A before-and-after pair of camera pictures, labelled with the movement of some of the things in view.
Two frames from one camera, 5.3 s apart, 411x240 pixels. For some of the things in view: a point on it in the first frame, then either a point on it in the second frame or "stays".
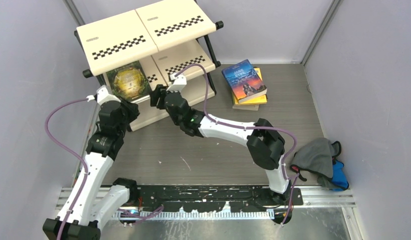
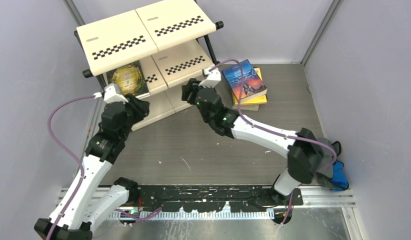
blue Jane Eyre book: (244, 81) stays
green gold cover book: (128, 82) stays
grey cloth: (317, 158) stays
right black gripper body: (161, 93) → (194, 87)
